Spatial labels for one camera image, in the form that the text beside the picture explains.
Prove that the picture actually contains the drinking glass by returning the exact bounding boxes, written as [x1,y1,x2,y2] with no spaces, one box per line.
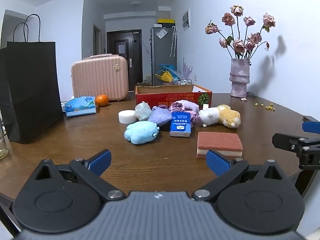
[0,127,9,159]

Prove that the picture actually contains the white plush toy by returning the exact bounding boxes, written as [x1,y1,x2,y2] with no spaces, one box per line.
[199,107,221,127]

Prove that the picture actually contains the white wall panel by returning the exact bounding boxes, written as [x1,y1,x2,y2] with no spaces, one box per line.
[182,8,191,31]

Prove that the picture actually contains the blue handkerchief pack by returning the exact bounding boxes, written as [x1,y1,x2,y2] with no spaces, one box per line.
[170,112,193,138]

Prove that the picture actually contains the pink ribbed suitcase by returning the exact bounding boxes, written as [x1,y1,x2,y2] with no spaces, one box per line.
[71,54,129,102]

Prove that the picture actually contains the clear plastic bag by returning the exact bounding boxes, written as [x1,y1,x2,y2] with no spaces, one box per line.
[135,101,152,121]

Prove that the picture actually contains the grey refrigerator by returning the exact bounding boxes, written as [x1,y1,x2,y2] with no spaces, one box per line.
[150,26,177,86]

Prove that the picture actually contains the lilac feather decoration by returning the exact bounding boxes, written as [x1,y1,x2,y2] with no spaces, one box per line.
[181,57,194,81]

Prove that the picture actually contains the yellow crumbs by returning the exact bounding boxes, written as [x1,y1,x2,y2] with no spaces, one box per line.
[254,102,276,111]

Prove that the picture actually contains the yellow bag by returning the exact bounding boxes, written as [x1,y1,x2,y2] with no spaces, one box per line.
[155,71,173,83]

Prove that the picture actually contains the lilac fluffy sock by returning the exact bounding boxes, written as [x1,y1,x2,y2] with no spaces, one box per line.
[175,100,200,113]

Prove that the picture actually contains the blue tissue pack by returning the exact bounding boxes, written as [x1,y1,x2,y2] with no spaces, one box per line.
[65,96,97,118]

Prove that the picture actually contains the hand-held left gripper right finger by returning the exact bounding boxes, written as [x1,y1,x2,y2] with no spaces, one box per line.
[191,149,287,202]

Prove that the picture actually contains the trolley cart with bottles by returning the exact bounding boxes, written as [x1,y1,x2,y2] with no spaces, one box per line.
[172,78,193,86]

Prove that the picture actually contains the yellow box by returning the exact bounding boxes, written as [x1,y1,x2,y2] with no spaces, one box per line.
[157,18,175,27]

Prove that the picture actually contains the pink satin cloth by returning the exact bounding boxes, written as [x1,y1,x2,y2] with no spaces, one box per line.
[169,102,201,130]

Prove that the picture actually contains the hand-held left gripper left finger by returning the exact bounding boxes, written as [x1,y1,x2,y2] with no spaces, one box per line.
[32,149,126,202]

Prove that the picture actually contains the dried pink roses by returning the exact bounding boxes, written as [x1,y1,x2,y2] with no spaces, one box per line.
[205,4,276,61]

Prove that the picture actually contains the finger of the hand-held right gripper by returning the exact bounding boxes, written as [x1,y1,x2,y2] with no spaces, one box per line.
[272,132,320,170]
[302,116,320,132]

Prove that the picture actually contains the black paper bag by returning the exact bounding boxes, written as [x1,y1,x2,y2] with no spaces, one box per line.
[0,14,64,145]

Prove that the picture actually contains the red scouring sponge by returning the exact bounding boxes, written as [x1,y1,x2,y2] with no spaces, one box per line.
[196,132,243,159]

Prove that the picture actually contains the red cardboard box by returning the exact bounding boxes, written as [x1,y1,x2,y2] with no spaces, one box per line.
[135,84,213,111]

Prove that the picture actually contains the white folded umbrella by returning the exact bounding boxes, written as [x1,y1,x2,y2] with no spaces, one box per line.
[170,26,177,57]

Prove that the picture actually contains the orange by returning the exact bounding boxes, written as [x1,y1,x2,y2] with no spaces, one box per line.
[95,94,109,107]

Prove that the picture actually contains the dark brown door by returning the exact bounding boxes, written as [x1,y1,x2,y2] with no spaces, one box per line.
[107,30,142,91]

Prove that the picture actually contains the lilac textured vase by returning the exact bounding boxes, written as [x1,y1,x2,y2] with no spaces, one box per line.
[229,58,251,98]

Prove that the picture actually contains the purple knitted pouch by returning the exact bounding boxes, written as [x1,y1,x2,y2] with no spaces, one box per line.
[147,105,173,127]

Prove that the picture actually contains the yellow plush toy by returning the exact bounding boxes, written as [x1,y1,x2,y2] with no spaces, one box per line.
[216,104,241,129]

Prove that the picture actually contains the blue plush toy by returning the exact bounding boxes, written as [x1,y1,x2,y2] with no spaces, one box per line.
[124,121,160,145]

